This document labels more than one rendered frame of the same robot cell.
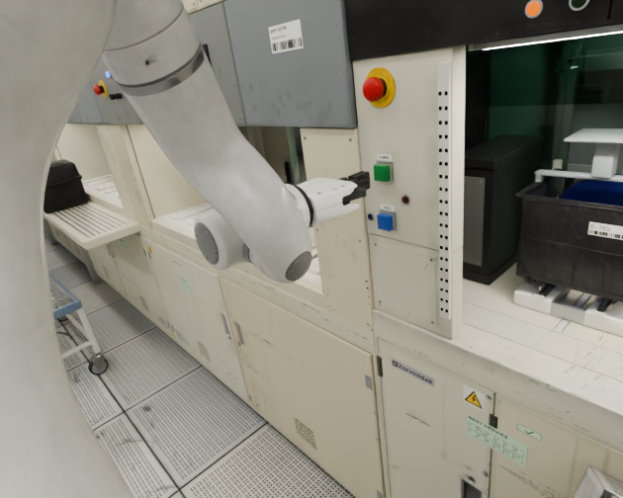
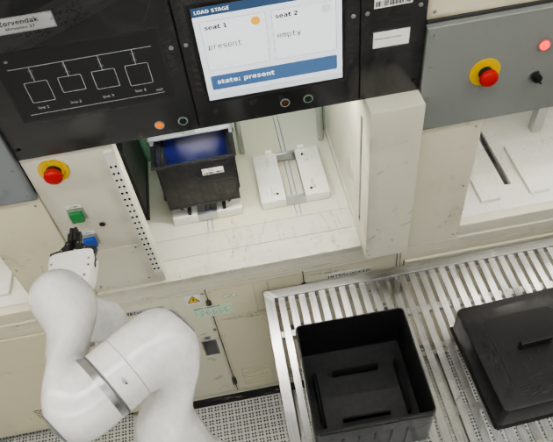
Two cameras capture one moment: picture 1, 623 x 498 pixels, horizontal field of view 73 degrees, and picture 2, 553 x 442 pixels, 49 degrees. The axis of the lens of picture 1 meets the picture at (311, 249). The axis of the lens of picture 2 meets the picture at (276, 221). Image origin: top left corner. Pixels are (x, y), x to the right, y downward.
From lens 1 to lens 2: 0.95 m
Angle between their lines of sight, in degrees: 49
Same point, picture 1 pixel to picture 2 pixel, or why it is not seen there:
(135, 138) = not seen: outside the picture
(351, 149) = (39, 210)
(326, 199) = (90, 274)
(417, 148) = (102, 196)
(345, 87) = (20, 178)
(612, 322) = (233, 210)
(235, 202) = (106, 331)
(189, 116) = not seen: hidden behind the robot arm
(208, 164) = not seen: hidden behind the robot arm
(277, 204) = (118, 313)
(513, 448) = (225, 307)
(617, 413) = (263, 264)
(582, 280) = (210, 197)
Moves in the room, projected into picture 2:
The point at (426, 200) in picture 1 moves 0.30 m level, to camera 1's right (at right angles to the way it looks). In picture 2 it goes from (119, 218) to (189, 142)
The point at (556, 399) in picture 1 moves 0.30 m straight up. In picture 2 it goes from (236, 274) to (219, 206)
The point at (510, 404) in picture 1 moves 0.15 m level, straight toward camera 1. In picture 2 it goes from (215, 289) to (239, 327)
